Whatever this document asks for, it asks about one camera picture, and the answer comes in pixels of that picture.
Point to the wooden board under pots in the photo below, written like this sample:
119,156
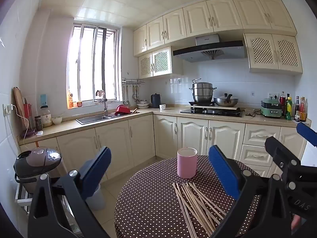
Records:
215,107

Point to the wall socket with charger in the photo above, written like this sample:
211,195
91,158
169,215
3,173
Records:
8,109

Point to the white mug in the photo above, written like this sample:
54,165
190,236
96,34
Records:
162,107

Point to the white plastic bin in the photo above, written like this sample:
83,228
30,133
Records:
97,200

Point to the hanging metal skimmer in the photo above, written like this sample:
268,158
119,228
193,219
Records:
135,96

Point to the orange bottle by window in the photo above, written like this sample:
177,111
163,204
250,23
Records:
70,101

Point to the green bottle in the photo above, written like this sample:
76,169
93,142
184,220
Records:
288,109

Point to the metal wok with lid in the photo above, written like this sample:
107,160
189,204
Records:
225,101

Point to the sliding kitchen window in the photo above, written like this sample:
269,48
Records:
86,67

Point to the orange sauce bottle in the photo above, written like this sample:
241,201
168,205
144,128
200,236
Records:
303,111

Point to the cream lattice door cabinet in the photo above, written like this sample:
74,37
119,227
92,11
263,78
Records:
262,49
161,60

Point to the purple dish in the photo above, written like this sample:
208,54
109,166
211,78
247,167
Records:
28,134

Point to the stainless steel steamer pot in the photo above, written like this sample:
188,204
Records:
203,91

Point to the black range hood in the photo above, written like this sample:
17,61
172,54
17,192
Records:
210,50

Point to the wooden cutting board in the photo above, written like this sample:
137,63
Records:
19,104

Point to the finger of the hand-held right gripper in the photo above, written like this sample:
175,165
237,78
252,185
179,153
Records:
305,131
279,151

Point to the cream wall cabinet row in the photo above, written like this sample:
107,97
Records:
198,17

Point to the cream cabinet drawer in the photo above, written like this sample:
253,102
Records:
262,135
256,155
257,169

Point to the large glass jar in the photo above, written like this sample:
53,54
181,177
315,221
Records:
46,117

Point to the stainless steel sink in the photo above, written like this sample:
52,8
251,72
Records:
91,119

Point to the person's right hand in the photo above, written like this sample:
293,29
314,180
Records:
296,223

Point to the red label bottle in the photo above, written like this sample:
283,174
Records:
282,103

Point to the metal utensil rail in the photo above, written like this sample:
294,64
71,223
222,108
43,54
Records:
132,80

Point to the dark sauce bottle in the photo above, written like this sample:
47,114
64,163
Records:
297,109

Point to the pink cylindrical cup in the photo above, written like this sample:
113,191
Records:
187,164

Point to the red pot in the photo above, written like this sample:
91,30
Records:
122,109

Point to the small white bowl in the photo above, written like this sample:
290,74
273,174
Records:
57,120

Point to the cream sink base cabinet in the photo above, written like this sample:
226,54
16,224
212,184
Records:
111,141

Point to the small dark jar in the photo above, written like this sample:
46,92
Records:
38,124

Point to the white wall socket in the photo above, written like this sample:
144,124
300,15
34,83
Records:
273,96

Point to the dark electric kettle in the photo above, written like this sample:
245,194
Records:
156,101

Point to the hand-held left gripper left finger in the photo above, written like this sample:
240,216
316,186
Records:
99,171

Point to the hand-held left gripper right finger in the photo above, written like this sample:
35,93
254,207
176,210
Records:
223,171

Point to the grey rice cooker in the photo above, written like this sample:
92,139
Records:
37,158

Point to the black glass gas stove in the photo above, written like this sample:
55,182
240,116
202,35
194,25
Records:
210,112

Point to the cream stove base cabinet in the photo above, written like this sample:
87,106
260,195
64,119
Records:
193,133

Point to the chrome sink faucet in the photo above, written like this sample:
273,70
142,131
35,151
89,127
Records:
105,104

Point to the hanging metal ladle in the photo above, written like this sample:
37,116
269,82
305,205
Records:
125,102

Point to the white metal rack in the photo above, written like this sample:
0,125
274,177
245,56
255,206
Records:
22,200

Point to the blue box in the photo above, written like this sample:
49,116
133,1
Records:
43,100

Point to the stack of white bowls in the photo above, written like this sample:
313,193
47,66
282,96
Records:
143,104

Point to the bunch of wooden chopsticks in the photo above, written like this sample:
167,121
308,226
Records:
198,204

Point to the green electric cooker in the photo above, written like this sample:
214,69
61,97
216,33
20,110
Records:
271,109

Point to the brown polka dot tablecloth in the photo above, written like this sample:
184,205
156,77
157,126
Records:
148,191

